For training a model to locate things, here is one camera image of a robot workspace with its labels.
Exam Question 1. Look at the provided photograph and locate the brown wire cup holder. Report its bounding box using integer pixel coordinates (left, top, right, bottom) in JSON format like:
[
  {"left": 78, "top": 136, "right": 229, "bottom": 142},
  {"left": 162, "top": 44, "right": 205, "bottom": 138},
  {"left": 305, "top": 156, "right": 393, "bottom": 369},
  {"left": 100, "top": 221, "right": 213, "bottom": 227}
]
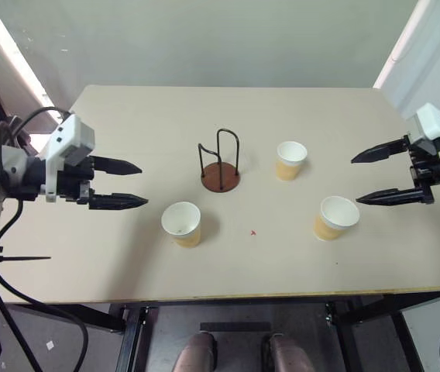
[{"left": 198, "top": 129, "right": 242, "bottom": 193}]

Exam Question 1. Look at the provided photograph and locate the black metal table frame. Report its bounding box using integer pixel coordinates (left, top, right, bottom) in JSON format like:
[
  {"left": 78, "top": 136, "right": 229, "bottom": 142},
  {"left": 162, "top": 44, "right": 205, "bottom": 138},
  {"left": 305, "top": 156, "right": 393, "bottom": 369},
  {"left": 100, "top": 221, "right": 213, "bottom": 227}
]
[{"left": 6, "top": 288, "right": 440, "bottom": 372}]

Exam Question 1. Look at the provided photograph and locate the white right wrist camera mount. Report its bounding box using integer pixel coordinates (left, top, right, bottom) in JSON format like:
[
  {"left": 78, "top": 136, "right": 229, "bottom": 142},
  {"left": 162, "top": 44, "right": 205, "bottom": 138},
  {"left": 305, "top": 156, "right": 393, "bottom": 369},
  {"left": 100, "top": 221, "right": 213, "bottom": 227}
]
[{"left": 413, "top": 102, "right": 440, "bottom": 188}]

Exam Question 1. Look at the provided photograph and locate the yellow paper cup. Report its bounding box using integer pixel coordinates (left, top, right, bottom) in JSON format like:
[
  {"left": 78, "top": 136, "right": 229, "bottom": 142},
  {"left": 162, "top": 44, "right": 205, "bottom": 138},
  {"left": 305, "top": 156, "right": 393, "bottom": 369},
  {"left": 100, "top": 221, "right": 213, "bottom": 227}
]
[
  {"left": 313, "top": 195, "right": 361, "bottom": 242},
  {"left": 160, "top": 201, "right": 202, "bottom": 248},
  {"left": 274, "top": 140, "right": 308, "bottom": 183}
]

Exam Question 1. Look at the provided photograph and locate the black cable tie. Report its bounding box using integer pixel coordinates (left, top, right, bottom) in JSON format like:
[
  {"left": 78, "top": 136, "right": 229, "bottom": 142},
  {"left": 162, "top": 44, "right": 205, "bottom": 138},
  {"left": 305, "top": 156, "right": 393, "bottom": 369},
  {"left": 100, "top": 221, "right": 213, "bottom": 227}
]
[{"left": 0, "top": 253, "right": 53, "bottom": 265}]

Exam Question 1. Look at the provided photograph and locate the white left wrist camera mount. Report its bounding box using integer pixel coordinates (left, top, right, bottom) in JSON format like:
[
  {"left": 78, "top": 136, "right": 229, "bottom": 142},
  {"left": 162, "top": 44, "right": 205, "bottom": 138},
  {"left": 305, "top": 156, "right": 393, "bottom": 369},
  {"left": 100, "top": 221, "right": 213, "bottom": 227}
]
[{"left": 43, "top": 113, "right": 97, "bottom": 203}]

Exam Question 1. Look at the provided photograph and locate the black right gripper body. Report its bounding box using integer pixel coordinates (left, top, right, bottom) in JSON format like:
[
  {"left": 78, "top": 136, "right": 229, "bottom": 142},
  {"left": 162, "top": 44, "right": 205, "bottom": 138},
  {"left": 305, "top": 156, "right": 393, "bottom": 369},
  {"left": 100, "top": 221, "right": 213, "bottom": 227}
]
[{"left": 407, "top": 135, "right": 440, "bottom": 205}]

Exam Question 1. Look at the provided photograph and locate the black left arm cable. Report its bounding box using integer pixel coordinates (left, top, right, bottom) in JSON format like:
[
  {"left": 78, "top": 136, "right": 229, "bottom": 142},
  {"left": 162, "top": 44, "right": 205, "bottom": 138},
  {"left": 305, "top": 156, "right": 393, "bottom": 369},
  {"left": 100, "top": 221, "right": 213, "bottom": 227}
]
[
  {"left": 0, "top": 198, "right": 90, "bottom": 372},
  {"left": 0, "top": 106, "right": 70, "bottom": 183}
]

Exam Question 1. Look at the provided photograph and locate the black flat floor plate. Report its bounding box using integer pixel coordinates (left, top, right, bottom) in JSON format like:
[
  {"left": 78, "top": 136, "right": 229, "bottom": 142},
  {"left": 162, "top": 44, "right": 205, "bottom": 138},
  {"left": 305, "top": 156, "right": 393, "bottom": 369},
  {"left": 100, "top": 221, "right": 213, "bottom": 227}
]
[{"left": 199, "top": 321, "right": 268, "bottom": 332}]

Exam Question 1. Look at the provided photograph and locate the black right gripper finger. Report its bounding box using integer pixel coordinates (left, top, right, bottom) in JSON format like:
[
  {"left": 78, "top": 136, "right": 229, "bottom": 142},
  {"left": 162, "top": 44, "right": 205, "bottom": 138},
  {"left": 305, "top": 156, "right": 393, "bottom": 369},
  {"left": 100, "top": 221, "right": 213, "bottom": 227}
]
[
  {"left": 350, "top": 136, "right": 412, "bottom": 165},
  {"left": 356, "top": 187, "right": 425, "bottom": 207}
]

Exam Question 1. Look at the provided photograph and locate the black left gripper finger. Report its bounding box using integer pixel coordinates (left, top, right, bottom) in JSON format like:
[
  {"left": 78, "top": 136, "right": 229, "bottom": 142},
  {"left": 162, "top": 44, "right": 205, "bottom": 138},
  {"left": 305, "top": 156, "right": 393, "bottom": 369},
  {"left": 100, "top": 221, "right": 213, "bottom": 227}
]
[
  {"left": 94, "top": 156, "right": 144, "bottom": 175},
  {"left": 88, "top": 191, "right": 150, "bottom": 212}
]

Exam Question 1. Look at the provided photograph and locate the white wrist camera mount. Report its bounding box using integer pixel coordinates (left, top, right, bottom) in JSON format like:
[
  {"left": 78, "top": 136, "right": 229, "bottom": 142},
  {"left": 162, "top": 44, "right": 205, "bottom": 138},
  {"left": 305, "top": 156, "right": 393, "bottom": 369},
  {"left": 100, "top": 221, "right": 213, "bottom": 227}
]
[
  {"left": 43, "top": 113, "right": 97, "bottom": 203},
  {"left": 413, "top": 102, "right": 440, "bottom": 188}
]

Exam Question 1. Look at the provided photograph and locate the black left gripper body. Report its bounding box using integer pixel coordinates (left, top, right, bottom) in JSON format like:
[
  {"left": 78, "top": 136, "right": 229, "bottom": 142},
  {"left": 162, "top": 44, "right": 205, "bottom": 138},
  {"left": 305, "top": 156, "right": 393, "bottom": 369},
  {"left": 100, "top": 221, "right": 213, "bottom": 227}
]
[{"left": 54, "top": 155, "right": 98, "bottom": 206}]

